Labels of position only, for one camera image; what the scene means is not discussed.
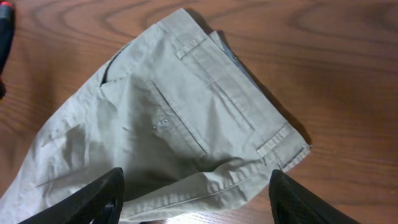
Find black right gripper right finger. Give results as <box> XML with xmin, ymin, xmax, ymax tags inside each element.
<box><xmin>269</xmin><ymin>169</ymin><xmax>358</xmax><ymax>224</ymax></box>

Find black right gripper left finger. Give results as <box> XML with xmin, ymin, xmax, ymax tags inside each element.
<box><xmin>21</xmin><ymin>167</ymin><xmax>125</xmax><ymax>224</ymax></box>

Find khaki shorts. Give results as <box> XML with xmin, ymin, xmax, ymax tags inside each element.
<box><xmin>1</xmin><ymin>9</ymin><xmax>310</xmax><ymax>223</ymax></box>

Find black garment with red trim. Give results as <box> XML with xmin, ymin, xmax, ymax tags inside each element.
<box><xmin>0</xmin><ymin>1</ymin><xmax>16</xmax><ymax>100</ymax></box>

